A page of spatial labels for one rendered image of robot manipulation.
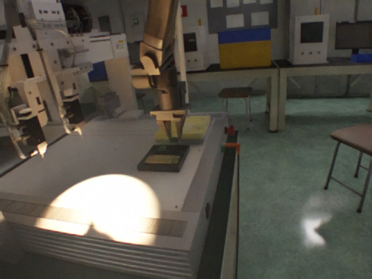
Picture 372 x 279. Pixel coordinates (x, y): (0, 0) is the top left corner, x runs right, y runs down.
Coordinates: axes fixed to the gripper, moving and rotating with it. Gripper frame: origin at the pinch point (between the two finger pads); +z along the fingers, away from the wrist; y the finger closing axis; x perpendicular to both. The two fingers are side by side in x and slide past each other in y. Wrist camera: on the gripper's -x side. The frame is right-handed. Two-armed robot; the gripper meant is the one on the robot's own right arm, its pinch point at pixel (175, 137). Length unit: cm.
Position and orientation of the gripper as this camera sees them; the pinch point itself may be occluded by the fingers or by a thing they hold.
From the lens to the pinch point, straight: 69.4
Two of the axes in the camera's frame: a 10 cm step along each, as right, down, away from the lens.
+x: -2.4, 4.2, -8.8
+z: 1.1, 9.1, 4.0
